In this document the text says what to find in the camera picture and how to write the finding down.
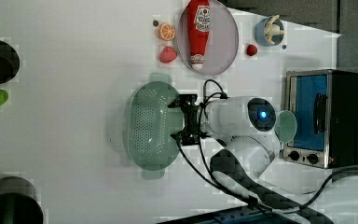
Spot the mint green strainer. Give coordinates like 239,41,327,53
123,73,183,180

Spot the mint green mug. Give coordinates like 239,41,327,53
274,110,297,144

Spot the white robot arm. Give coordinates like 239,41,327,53
170,94,358,224

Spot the blue bowl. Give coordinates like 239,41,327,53
255,16,285,47

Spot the small strawberry toy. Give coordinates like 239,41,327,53
246,45,258,56

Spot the red ketchup bottle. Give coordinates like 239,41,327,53
187,0,211,71

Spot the peeled banana toy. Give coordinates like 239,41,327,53
264,15,285,45

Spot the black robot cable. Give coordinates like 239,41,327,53
175,78,358,216

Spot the orange slice toy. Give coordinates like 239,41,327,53
158,22,176,41

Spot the large strawberry toy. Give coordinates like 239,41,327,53
159,46,177,63

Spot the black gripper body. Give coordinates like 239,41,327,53
168,94,202,147

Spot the grey round plate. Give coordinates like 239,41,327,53
175,0,239,76

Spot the black toaster oven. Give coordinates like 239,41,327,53
283,69,358,169

